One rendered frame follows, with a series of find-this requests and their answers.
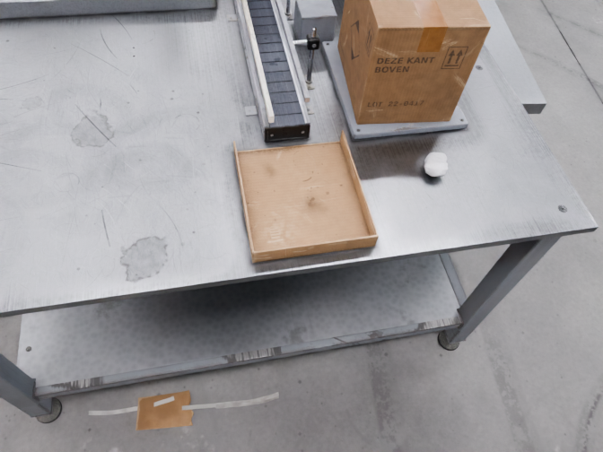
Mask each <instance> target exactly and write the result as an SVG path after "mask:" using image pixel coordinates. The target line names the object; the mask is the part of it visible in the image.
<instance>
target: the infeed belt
mask: <svg viewBox="0 0 603 452"><path fill-rule="evenodd" d="M247 3H248V7H249V14H250V18H251V21H252V25H253V30H254V33H255V37H256V41H257V44H258V52H259V55H260V59H261V63H262V67H263V71H264V75H265V78H266V83H267V89H268V93H269V97H270V101H271V105H272V109H273V112H274V116H275V117H274V123H269V122H268V124H269V127H270V128H279V127H289V126H305V122H304V118H303V115H302V110H301V106H300V102H299V100H298V96H297V93H296V90H295V87H294V83H293V78H292V74H291V71H290V67H289V65H288V61H287V58H286V54H285V52H284V45H283V42H282V39H281V36H280V32H279V29H278V26H277V22H276V19H275V14H274V10H273V7H272V4H271V1H270V0H247Z"/></svg>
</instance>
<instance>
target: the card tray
mask: <svg viewBox="0 0 603 452"><path fill-rule="evenodd" d="M233 149H234V157H235V162H236V168H237V172H238V178H239V183H240V193H241V199H242V204H243V210H244V215H245V221H246V226H247V232H248V237H249V247H250V253H251V258H252V263H258V262H265V261H271V260H278V259H285V258H291V257H297V256H310V255H317V254H323V253H329V252H337V251H343V250H349V249H356V248H368V247H375V245H376V242H377V240H378V237H379V234H378V232H377V229H376V226H375V223H374V220H373V218H372V215H371V210H370V207H369V205H368V202H367V199H366V197H365V194H364V192H363V187H362V184H361V181H360V179H359V176H358V173H357V170H356V167H355V165H354V160H353V157H352V154H351V152H350V149H349V146H348V143H347V141H346V138H345V133H344V130H342V133H341V138H340V141H338V142H329V143H312V144H303V145H294V146H285V147H276V148H266V149H257V150H248V151H239V152H237V149H236V143H235V141H233Z"/></svg>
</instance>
